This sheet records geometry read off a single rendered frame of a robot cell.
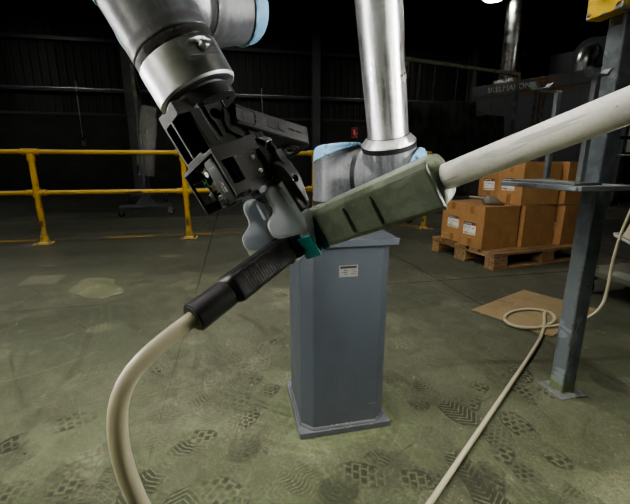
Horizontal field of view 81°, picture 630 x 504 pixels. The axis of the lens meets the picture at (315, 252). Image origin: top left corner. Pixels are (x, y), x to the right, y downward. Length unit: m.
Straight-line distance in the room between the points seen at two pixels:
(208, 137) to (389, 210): 0.20
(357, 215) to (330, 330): 0.79
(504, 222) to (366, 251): 2.51
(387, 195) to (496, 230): 3.13
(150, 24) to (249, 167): 0.16
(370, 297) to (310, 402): 0.39
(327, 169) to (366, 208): 0.74
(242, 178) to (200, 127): 0.07
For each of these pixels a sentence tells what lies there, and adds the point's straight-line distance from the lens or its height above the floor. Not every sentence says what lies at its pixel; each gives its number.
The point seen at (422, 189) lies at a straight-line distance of 0.35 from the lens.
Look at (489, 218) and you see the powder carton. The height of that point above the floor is 0.41.
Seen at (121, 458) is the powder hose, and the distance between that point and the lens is 0.39.
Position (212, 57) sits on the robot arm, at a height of 0.96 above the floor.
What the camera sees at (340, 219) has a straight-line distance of 0.41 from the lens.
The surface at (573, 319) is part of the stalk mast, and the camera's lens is 1.65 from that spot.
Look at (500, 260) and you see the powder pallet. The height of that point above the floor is 0.09.
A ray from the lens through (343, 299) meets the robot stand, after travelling 1.12.
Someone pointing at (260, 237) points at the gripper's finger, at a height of 0.77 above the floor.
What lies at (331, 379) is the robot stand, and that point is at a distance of 1.23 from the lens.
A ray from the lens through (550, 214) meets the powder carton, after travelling 3.88.
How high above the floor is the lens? 0.85
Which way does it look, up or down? 13 degrees down
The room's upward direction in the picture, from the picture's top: straight up
